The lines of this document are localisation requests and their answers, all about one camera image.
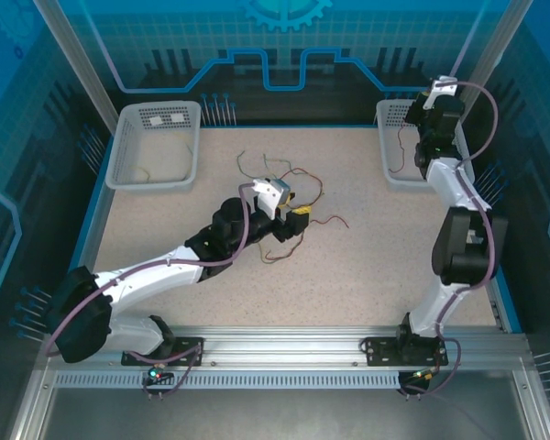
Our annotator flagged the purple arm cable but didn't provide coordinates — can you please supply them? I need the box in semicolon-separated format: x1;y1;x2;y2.
398;81;500;398
44;182;256;396

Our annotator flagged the thin red wire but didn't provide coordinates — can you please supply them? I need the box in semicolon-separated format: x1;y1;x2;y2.
281;168;325;205
388;119;412;174
310;214;351;229

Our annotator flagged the plain white plastic basket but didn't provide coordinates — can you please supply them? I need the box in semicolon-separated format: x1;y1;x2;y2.
375;99;477;193

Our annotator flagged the slotted grey cable duct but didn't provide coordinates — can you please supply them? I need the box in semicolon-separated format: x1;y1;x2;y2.
53;371;403;391

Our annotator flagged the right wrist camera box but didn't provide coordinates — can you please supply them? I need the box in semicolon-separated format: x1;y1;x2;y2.
422;76;458;111

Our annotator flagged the grey metal frame panel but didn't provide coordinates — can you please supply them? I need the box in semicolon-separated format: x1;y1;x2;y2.
8;356;550;440

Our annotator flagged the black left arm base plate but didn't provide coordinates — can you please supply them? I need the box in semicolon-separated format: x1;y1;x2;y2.
121;336;206;367

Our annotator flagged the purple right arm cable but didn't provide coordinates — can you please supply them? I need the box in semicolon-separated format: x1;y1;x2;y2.
398;81;500;398

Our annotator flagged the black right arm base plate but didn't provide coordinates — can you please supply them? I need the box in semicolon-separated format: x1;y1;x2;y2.
364;336;449;367

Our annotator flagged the aluminium rail beam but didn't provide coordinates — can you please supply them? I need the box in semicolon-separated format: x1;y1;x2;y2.
40;324;531;369

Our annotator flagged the aluminium corner post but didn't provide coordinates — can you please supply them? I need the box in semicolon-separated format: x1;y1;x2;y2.
31;0;121;126
453;0;538;121

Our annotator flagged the white basket with stickers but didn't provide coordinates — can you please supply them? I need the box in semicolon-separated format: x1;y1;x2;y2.
104;100;203;193

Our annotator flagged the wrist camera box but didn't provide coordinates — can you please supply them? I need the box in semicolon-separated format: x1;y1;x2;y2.
251;177;292;217
422;76;458;111

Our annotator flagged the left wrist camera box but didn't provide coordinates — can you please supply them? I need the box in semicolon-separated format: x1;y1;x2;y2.
251;177;292;217

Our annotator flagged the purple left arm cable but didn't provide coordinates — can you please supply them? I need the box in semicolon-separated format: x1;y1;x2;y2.
44;182;256;396

